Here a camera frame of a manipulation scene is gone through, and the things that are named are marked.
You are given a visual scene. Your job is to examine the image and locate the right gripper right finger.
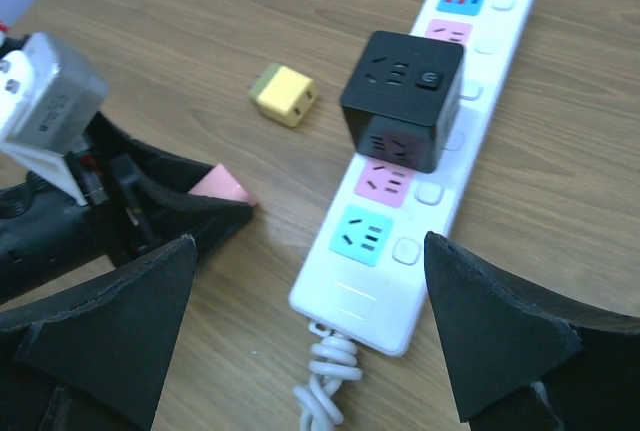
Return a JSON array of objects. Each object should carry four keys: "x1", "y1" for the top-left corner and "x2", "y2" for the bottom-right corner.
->
[{"x1": 424, "y1": 232, "x2": 639, "y2": 430}]

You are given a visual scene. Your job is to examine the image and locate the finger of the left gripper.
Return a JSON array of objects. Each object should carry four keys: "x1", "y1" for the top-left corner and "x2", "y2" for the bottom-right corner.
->
[
  {"x1": 119, "y1": 135, "x2": 219, "y2": 201},
  {"x1": 140, "y1": 194, "x2": 253, "y2": 263}
]

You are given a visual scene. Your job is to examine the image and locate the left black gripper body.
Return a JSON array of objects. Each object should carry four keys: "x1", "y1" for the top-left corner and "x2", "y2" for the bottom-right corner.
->
[{"x1": 1, "y1": 113, "x2": 150, "y2": 301}]

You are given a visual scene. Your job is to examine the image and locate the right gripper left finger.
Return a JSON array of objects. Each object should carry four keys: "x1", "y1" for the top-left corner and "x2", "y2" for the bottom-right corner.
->
[{"x1": 1, "y1": 236, "x2": 197, "y2": 430}]

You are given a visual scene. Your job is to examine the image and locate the pink plug adapter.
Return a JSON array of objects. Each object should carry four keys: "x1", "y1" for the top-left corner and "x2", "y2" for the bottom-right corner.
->
[{"x1": 189, "y1": 164, "x2": 257, "y2": 206}]

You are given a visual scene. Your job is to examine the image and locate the yellow plug adapter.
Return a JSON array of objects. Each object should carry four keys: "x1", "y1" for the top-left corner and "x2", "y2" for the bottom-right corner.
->
[{"x1": 248, "y1": 62, "x2": 319, "y2": 128}]

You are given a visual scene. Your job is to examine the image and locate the white power strip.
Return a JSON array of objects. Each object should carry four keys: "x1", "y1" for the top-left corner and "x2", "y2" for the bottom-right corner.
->
[{"x1": 289, "y1": 0, "x2": 535, "y2": 356}]

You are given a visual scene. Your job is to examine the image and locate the white power cord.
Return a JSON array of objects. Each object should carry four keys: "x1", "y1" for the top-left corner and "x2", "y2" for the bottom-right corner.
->
[{"x1": 292, "y1": 321, "x2": 364, "y2": 431}]

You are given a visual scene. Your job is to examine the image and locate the black cube socket adapter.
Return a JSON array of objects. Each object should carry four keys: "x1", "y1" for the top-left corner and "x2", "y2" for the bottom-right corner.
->
[{"x1": 339, "y1": 30, "x2": 466, "y2": 173}]

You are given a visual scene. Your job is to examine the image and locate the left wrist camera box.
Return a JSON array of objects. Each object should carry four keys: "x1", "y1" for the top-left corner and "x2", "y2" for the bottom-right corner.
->
[{"x1": 1, "y1": 32, "x2": 108, "y2": 206}]

